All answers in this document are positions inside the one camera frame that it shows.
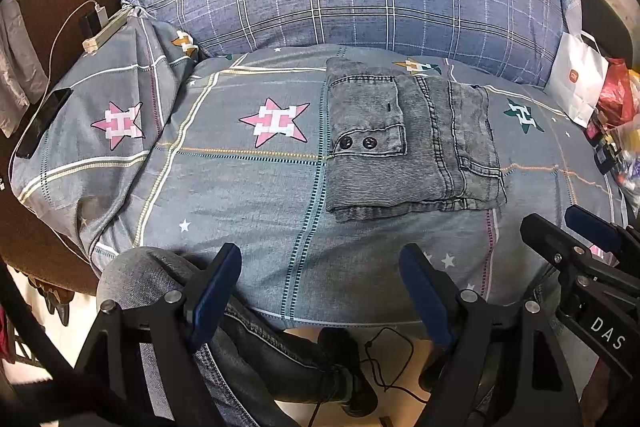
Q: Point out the black shoe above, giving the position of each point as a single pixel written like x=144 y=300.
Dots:
x=350 y=387

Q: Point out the red plastic bag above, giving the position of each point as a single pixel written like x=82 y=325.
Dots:
x=617 y=92

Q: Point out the grey star printed bed sheet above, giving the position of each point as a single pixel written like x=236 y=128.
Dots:
x=240 y=187

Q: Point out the grey hanging cloth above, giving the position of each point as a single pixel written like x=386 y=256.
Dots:
x=15 y=72

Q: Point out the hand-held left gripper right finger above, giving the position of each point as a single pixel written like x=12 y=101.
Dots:
x=425 y=297

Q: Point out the black panel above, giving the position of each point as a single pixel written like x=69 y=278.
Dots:
x=605 y=17

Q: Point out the white charger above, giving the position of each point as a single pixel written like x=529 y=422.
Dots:
x=99 y=14

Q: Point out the white paper bag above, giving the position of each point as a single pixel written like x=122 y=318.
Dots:
x=575 y=82

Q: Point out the black plug adapter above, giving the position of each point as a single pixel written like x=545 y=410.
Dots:
x=86 y=24

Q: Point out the black smartphone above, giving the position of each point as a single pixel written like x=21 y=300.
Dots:
x=42 y=127

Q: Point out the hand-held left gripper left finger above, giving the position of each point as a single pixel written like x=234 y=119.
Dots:
x=215 y=302

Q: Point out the grey denim pants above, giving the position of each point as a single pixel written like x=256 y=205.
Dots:
x=380 y=177

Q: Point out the person's leg in grey jeans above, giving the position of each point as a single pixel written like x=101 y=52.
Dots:
x=140 y=272

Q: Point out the beige power strip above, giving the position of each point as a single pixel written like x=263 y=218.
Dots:
x=105 y=34

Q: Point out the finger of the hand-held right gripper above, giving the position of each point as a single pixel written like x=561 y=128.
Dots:
x=545 y=234
x=595 y=224

